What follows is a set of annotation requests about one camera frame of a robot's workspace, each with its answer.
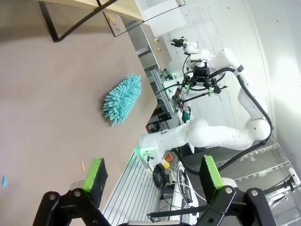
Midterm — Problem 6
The white camera on black stand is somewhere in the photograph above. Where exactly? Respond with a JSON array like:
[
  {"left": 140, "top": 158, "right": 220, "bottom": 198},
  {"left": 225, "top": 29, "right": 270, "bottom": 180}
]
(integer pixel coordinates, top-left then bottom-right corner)
[{"left": 283, "top": 167, "right": 301, "bottom": 193}]

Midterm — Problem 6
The teal chenille duster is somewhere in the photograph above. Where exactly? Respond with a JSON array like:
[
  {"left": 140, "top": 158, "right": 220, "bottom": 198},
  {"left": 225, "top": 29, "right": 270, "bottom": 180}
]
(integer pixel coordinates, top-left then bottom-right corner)
[{"left": 103, "top": 73, "right": 143, "bottom": 128}]

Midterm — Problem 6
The yellow emergency stop box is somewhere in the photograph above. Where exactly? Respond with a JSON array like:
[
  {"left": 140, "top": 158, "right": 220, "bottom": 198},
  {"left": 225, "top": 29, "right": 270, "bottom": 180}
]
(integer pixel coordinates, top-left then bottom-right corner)
[{"left": 162, "top": 155, "right": 174, "bottom": 169}]

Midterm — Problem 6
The black-framed wooden shelf rack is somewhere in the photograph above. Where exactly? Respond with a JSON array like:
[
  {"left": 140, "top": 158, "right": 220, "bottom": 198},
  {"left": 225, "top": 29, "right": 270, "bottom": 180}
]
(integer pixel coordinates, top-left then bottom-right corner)
[{"left": 39, "top": 0, "right": 186, "bottom": 43}]

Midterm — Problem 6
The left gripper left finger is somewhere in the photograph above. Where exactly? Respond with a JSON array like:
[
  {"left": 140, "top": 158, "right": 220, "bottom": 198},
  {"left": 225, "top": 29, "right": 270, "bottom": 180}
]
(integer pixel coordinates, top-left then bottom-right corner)
[{"left": 32, "top": 157, "right": 111, "bottom": 226}]

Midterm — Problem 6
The black coiled cable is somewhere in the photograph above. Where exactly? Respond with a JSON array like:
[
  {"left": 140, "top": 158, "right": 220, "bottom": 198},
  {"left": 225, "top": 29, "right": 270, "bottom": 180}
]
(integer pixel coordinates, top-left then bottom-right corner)
[{"left": 152, "top": 164, "right": 167, "bottom": 189}]

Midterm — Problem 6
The black rod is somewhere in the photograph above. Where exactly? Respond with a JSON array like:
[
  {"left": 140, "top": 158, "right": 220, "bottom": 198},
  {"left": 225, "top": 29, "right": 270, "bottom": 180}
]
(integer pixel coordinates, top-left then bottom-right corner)
[{"left": 147, "top": 205, "right": 209, "bottom": 218}]

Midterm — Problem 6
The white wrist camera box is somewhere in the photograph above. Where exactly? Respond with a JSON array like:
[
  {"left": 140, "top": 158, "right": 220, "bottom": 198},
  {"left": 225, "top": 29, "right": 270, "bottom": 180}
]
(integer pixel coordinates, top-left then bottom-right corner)
[{"left": 190, "top": 54, "right": 209, "bottom": 63}]

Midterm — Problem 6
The aluminium profile base frame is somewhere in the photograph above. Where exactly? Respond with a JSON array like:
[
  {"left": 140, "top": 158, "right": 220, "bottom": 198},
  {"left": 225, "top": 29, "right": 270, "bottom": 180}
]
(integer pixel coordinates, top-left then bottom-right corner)
[{"left": 101, "top": 149, "right": 165, "bottom": 226}]

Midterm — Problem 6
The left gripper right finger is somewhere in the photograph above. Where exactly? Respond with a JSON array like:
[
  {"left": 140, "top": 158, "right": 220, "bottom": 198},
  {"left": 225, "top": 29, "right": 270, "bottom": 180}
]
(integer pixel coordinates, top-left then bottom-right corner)
[{"left": 195, "top": 155, "right": 276, "bottom": 226}]

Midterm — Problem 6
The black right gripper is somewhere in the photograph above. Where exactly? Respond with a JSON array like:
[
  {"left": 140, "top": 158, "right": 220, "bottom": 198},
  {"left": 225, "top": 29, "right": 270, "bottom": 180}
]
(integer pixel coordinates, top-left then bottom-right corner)
[{"left": 181, "top": 62, "right": 221, "bottom": 97}]

